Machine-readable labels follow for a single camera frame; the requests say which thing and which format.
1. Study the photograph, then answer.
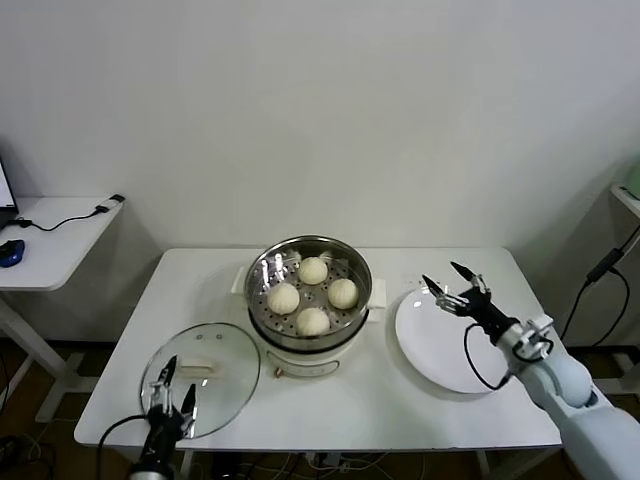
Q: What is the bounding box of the white round plate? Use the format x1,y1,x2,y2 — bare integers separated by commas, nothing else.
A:
394,289,519,395

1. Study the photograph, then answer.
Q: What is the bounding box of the laptop screen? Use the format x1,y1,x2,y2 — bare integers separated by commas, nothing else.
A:
0,159,20,231

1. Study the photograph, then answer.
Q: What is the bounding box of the white power strip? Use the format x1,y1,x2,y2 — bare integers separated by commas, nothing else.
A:
305,451,351,474

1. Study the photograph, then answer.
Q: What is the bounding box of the glass pot lid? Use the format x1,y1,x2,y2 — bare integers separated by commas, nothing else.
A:
139,322,262,440

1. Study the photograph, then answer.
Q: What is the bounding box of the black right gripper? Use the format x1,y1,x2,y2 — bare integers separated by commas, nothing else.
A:
421,260,520,345

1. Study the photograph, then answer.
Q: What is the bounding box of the white electric cooker base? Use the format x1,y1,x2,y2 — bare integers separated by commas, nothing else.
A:
248,294,385,380

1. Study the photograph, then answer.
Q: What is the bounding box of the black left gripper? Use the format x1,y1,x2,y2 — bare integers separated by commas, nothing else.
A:
141,354,199,465

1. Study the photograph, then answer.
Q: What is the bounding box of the white side table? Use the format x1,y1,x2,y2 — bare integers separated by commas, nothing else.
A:
0,195,129,424

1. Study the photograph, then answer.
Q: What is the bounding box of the stainless steel steamer basket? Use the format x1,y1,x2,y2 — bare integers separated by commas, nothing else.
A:
232,234,390,354

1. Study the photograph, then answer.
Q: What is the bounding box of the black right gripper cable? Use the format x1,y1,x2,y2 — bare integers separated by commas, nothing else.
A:
463,322,516,391

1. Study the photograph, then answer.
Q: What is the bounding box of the white steamed baozi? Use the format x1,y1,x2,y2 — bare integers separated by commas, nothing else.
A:
295,306,332,337
327,278,360,309
298,256,329,286
266,283,301,315

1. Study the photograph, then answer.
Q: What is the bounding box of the blue computer mouse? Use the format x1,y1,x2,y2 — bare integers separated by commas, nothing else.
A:
0,238,27,267

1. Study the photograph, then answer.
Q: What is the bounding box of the black cable with adapter plug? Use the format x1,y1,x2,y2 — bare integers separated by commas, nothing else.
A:
13,194,126,232

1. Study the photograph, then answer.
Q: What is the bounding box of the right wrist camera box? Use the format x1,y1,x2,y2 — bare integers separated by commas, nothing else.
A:
517,313,555,360

